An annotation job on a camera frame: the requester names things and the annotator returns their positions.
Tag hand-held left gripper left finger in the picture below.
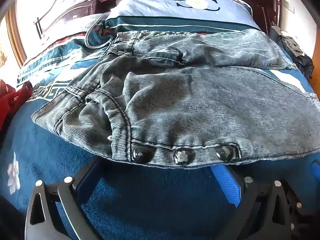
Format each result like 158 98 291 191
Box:
25 158 105 240

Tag wooden wardrobe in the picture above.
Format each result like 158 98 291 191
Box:
310 12 320 80

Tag dark wooden headboard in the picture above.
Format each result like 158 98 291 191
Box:
32 0 284 39

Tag grey washed denim pants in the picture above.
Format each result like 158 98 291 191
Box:
31 29 320 170

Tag pile of dark clothes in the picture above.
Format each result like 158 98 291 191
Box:
271 25 314 80

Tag blue printed deer blanket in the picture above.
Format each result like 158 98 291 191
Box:
0 12 320 240

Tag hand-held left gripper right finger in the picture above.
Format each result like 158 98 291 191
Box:
210 164 304 240

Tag red garment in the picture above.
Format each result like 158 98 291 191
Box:
0 79 33 130

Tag blue striped flower pillow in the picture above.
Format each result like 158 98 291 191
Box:
104 0 262 34
16 12 119 85

